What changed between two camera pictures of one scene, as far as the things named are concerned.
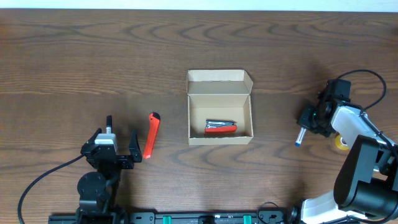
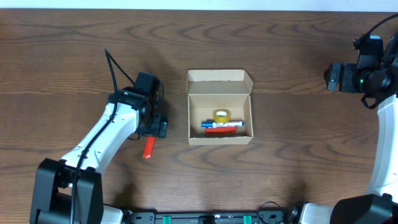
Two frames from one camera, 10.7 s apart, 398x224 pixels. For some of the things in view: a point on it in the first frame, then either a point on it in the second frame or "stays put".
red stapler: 217,126 stays put
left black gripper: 136,154 to 160,129
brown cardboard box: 219,111 stays put
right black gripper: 305,110 to 347,84
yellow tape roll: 339,144 to 221,116
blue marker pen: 300,139 to 209,124
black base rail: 192,218 stays put
